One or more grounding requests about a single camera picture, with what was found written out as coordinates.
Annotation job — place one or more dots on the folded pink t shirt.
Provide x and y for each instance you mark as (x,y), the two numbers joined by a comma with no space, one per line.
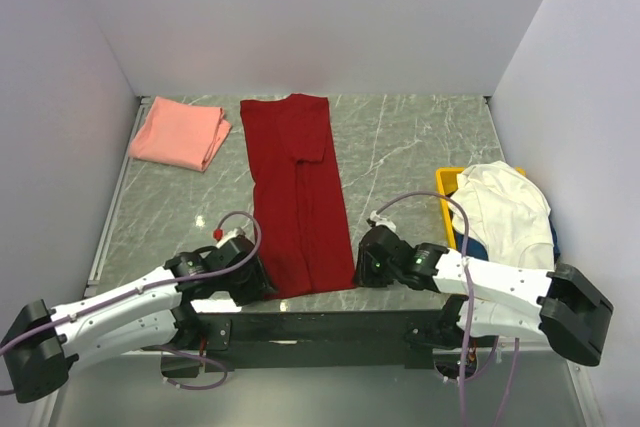
(180,135)

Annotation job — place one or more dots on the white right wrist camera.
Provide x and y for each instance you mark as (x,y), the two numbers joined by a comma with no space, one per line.
(375,219)

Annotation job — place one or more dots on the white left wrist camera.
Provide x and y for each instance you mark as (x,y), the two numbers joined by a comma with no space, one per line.
(221,236)

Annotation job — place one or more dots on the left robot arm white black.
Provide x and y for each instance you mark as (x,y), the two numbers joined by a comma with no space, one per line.
(44,345)

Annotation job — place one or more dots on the white t shirt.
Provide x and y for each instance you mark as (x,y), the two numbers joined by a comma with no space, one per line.
(508,215)

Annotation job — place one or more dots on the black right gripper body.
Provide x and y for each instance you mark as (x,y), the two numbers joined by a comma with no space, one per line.
(384,275)

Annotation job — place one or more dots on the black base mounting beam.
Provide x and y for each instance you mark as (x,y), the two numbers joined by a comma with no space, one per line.
(323,339)

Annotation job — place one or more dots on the blue t shirt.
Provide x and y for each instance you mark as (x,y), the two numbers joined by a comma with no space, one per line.
(476,250)

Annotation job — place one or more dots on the yellow plastic bin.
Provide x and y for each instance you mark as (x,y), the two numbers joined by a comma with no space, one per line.
(446,184)

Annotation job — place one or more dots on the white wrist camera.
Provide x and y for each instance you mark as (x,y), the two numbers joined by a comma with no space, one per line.
(375,219)
(221,236)

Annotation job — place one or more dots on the red t shirt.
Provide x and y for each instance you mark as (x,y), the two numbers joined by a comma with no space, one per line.
(297,196)

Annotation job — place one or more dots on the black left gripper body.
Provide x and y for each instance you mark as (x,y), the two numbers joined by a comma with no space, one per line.
(238,284)

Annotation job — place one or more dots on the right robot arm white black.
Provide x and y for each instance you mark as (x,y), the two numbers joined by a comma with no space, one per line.
(561,306)

